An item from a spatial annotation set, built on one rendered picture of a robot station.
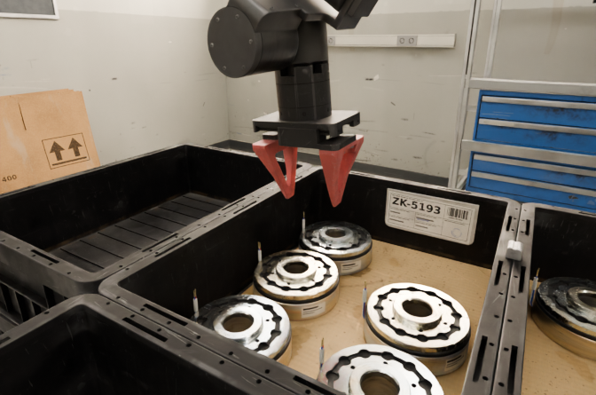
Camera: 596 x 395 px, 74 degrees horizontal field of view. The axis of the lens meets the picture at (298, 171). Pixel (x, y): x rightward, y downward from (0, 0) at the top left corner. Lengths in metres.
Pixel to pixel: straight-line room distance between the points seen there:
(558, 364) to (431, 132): 2.88
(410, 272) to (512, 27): 2.68
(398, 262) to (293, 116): 0.28
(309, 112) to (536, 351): 0.33
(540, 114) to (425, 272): 1.78
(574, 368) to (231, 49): 0.43
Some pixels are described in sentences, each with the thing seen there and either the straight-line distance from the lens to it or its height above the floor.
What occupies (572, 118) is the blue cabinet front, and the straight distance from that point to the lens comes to 2.28.
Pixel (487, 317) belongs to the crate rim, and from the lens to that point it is 0.34.
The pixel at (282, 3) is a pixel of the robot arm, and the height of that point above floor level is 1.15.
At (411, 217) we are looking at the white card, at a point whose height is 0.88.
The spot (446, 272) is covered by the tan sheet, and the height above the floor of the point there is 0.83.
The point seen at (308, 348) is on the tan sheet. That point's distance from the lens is 0.44.
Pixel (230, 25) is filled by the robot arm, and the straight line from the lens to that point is 0.35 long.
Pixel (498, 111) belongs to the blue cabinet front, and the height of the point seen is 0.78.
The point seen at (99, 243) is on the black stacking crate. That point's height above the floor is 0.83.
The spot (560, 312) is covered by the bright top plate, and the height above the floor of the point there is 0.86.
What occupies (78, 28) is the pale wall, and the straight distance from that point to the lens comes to 3.38.
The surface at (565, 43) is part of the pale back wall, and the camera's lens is 3.11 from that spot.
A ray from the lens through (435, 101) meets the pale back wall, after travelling 3.24.
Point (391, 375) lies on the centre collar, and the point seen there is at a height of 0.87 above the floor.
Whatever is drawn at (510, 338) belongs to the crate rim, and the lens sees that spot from 0.33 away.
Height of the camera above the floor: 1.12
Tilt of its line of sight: 18 degrees down
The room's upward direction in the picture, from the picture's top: straight up
